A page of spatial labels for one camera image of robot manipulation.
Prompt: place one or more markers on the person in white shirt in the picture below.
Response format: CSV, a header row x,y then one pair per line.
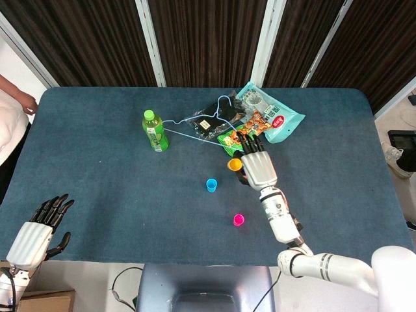
x,y
11,130

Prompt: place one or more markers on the white sneaker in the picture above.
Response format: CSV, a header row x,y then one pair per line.
x,y
395,159

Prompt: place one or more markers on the brown cardboard box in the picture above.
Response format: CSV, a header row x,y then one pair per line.
x,y
45,302

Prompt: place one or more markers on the dark slatted folding screen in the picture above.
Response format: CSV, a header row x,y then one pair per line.
x,y
208,39

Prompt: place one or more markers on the yellow plastic cup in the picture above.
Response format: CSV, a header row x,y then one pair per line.
x,y
233,164

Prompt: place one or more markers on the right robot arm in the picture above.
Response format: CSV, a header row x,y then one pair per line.
x,y
282,224

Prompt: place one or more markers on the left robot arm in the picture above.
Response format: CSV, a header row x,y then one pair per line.
x,y
8,286

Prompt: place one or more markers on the grey robot torso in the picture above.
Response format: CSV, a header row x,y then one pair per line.
x,y
195,282

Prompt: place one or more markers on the blue felt table cover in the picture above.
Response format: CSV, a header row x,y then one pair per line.
x,y
97,162

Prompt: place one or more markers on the light blue plastic cup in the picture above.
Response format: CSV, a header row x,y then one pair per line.
x,y
211,186

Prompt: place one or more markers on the pink plastic cup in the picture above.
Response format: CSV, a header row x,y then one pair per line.
x,y
238,221

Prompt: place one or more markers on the black flat case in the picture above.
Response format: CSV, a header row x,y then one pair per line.
x,y
403,138

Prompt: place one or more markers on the green snack bag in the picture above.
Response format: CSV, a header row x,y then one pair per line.
x,y
230,139

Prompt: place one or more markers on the teal snack bag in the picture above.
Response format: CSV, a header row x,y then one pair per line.
x,y
253,97

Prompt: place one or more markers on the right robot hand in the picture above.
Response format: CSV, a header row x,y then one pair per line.
x,y
260,169

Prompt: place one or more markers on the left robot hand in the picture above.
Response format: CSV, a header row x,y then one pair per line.
x,y
29,242

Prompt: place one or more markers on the green tea drink bottle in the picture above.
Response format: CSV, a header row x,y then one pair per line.
x,y
156,133

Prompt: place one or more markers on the black item in clear packet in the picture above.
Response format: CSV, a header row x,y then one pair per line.
x,y
203,125

